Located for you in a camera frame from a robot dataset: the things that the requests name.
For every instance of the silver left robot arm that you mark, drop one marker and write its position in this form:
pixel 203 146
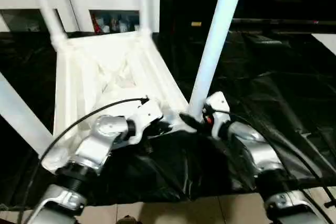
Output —
pixel 100 140

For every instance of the black plastic mat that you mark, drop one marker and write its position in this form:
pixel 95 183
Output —
pixel 273 77

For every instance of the black robot left foot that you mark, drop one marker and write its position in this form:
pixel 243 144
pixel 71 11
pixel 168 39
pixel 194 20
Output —
pixel 128 221

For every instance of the small tan label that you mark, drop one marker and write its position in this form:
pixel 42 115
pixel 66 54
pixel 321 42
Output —
pixel 196 24

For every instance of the white jar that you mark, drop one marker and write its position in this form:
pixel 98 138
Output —
pixel 122 27

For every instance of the red bottle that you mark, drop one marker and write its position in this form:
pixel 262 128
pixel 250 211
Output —
pixel 95 24

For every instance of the white flat sheet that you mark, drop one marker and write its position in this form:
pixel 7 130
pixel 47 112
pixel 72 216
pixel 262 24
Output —
pixel 326 43

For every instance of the white cabinet with glass doors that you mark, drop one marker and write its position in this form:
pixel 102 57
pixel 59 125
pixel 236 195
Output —
pixel 79 1

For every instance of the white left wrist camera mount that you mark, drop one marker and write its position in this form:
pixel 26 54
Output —
pixel 149 111

